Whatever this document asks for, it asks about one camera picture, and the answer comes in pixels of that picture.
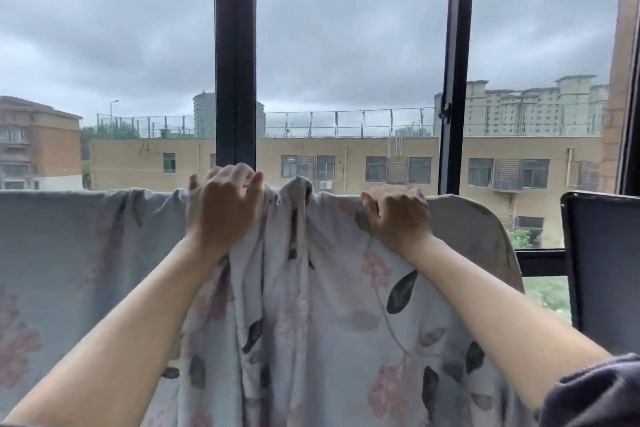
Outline black flat panel board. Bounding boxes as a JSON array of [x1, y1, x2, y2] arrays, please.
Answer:
[[559, 190, 640, 358]]

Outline black metal window frame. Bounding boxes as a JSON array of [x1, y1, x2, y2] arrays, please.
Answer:
[[213, 0, 640, 278]]

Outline brown brick building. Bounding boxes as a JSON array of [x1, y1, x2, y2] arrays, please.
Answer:
[[0, 95, 83, 191]]

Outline white tall apartment buildings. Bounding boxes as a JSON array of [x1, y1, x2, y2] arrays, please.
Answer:
[[433, 75, 610, 137]]

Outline rooftop wire fence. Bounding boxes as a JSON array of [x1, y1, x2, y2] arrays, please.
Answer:
[[96, 107, 436, 139]]

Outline grey tall apartment block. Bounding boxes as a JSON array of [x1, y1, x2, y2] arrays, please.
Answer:
[[193, 91, 266, 139]]

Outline long beige building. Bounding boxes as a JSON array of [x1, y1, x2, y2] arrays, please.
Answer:
[[89, 136, 603, 250]]

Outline person's left hand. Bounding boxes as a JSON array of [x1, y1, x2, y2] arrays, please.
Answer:
[[185, 163, 265, 262]]

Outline person's left forearm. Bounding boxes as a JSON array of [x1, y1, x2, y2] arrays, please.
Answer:
[[2, 236, 226, 427]]

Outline person's right forearm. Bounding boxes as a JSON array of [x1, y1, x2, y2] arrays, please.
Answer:
[[407, 236, 613, 412]]

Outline person's dark right sleeve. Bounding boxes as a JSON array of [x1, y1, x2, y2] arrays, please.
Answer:
[[539, 354, 640, 427]]

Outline person's right hand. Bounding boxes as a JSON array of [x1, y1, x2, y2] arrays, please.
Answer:
[[361, 185, 436, 265]]

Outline floral light blue bedsheet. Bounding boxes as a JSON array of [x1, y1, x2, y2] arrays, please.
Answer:
[[0, 175, 539, 427]]

